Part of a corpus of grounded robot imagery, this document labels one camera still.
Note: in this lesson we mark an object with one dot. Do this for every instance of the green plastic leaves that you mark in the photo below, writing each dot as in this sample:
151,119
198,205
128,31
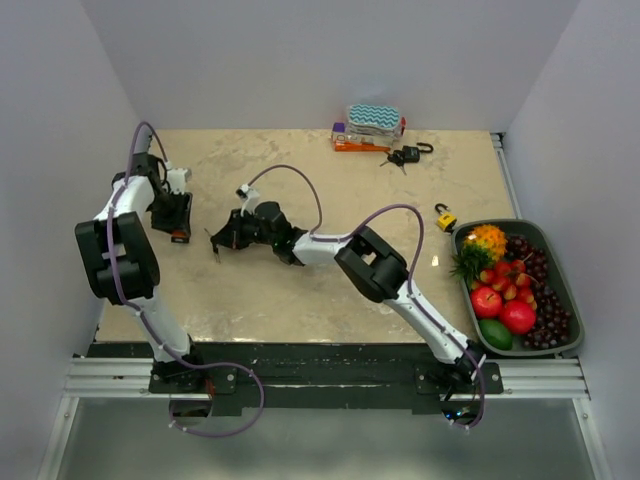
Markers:
470,261

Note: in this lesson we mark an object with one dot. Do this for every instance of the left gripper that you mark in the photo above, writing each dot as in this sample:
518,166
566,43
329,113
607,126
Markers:
180,220

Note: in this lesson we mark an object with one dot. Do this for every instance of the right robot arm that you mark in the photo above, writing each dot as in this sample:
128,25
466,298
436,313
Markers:
377,270

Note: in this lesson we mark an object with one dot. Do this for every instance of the dark grapes bunch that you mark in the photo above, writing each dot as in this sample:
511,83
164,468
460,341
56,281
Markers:
531,269

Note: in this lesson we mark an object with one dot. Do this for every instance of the orange padlock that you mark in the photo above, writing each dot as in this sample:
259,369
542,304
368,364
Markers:
180,237

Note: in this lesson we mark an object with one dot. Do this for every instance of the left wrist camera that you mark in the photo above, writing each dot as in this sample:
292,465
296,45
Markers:
176,178

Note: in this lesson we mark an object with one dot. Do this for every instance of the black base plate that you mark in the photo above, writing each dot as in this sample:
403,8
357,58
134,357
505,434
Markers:
404,376

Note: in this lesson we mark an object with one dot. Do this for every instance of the yellow padlock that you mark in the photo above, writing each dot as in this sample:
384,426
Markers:
446,221

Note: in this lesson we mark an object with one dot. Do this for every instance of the red apple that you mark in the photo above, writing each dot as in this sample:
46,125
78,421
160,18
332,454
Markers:
486,302
518,317

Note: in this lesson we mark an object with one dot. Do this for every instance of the orange padlock keys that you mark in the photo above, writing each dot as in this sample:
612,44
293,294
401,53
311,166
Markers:
214,245

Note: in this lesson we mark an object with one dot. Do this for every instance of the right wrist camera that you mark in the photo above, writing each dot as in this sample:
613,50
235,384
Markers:
250,198

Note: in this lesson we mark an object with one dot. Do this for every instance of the green mango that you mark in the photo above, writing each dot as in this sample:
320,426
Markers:
496,334

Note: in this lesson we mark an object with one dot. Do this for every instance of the aluminium rail frame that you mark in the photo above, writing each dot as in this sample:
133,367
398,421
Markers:
109,426

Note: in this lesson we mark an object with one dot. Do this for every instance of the blue zigzag sponge pack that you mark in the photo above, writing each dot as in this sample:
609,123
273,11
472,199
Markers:
375,120

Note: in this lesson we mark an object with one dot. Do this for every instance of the black padlock with keys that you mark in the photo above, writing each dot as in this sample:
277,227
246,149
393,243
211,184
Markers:
407,155

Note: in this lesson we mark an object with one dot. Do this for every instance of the orange box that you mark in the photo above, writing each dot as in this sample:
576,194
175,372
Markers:
345,141

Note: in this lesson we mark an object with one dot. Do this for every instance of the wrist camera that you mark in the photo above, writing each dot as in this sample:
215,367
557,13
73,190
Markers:
176,178
250,198

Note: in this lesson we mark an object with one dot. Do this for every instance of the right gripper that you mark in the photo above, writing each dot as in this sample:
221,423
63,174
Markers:
232,235

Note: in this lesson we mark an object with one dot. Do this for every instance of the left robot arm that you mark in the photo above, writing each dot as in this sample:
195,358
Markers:
120,263

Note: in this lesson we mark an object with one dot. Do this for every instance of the orange spiky fruit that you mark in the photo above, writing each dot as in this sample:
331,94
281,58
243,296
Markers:
488,238

